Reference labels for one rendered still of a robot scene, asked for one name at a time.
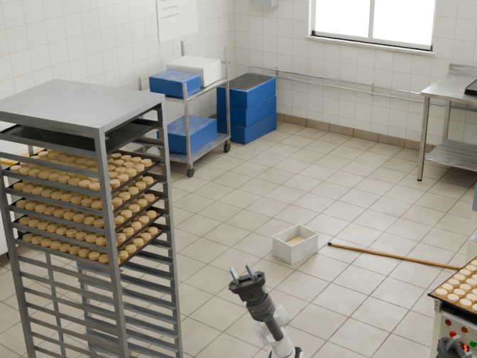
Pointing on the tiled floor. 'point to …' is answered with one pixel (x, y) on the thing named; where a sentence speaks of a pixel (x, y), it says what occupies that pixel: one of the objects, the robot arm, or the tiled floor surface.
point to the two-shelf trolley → (188, 120)
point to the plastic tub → (295, 243)
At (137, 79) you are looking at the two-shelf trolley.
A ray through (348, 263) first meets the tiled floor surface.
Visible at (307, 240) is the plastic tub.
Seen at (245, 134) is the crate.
